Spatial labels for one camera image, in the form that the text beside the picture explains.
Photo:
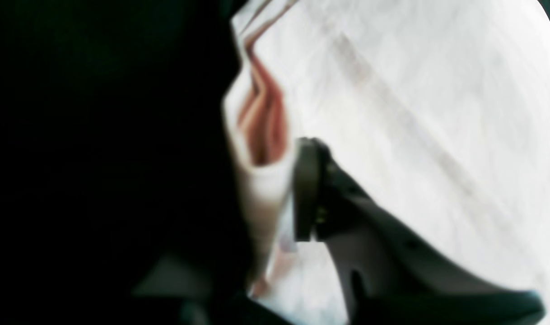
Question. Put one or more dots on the black table cloth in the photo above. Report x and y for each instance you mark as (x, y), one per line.
(112, 153)

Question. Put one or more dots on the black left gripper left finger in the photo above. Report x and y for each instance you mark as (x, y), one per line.
(306, 189)

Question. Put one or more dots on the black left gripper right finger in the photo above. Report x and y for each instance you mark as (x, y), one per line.
(391, 276)

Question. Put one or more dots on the pale pink T-shirt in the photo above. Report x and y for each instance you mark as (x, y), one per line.
(439, 109)

